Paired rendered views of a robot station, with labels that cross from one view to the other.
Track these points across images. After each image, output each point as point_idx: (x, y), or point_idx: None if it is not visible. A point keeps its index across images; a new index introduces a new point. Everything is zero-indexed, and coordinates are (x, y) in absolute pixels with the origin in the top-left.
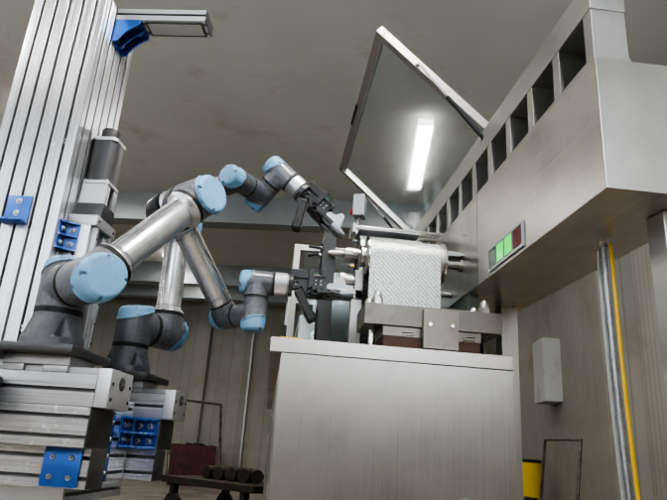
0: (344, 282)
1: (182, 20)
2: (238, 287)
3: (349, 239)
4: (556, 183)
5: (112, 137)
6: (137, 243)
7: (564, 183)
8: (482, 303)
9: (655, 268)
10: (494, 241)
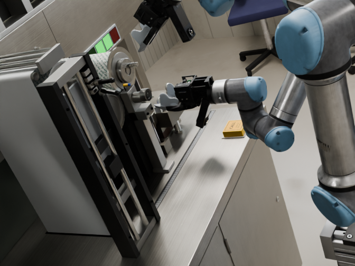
0: (167, 87)
1: None
2: (267, 92)
3: (44, 73)
4: (131, 1)
5: None
6: None
7: (137, 1)
8: None
9: (127, 41)
10: (87, 44)
